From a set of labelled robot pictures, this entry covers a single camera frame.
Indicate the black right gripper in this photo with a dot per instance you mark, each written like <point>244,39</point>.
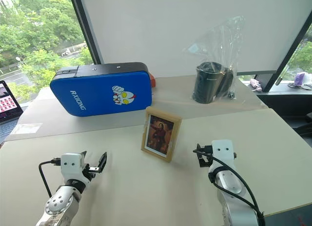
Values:
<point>206,150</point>

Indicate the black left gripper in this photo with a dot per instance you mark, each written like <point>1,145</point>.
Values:
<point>90,171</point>

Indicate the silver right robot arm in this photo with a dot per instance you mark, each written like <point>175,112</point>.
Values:
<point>232,187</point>

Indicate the blue boxing kick pad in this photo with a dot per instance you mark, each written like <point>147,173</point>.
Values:
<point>100,92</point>

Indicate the small black parts in bag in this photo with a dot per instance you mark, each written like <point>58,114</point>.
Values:
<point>231,94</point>

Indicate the black cylindrical canister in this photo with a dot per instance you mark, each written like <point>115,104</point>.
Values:
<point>207,83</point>

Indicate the orange red block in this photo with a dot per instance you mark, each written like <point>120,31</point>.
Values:
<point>153,80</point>

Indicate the folded purple umbrella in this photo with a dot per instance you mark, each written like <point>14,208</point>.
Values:
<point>256,84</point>

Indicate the open laptop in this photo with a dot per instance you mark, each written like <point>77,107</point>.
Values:
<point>7,106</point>

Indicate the black cylinder in plastic bag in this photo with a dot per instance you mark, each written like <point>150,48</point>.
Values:
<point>223,43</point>

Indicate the purple crumpled bag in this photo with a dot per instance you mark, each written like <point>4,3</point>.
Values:
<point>300,78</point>

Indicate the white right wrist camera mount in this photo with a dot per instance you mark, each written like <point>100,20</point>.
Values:
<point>223,151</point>

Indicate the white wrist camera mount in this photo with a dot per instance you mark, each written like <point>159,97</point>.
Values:
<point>72,166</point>
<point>223,151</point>

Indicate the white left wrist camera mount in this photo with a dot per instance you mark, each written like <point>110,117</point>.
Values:
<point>72,166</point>

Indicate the wooden picture frame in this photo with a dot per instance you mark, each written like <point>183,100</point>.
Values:
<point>161,134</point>

